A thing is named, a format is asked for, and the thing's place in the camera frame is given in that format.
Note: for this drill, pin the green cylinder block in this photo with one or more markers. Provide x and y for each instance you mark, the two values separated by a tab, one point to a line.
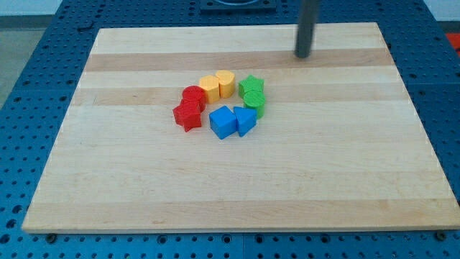
255	100

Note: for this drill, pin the blue cube block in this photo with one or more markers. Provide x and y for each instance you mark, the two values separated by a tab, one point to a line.
223	122

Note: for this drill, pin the yellow pentagon block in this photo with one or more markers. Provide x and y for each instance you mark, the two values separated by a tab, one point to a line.
210	85

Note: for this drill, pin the red star block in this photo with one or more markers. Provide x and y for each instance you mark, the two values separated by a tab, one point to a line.
188	115

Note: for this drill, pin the green star block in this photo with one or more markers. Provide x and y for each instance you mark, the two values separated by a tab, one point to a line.
250	83

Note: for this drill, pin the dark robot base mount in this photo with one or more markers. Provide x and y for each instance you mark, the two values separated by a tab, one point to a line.
208	6

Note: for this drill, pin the light wooden board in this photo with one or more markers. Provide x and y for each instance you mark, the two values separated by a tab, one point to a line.
340	146

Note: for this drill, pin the blue triangle block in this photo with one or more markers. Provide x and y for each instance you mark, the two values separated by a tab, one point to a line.
246	119

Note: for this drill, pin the red cylinder block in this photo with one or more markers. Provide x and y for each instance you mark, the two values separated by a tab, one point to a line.
196	94

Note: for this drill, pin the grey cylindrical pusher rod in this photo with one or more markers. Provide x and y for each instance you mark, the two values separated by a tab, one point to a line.
308	14

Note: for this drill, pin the yellow heart block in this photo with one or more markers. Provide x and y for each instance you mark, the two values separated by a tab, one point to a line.
226	81

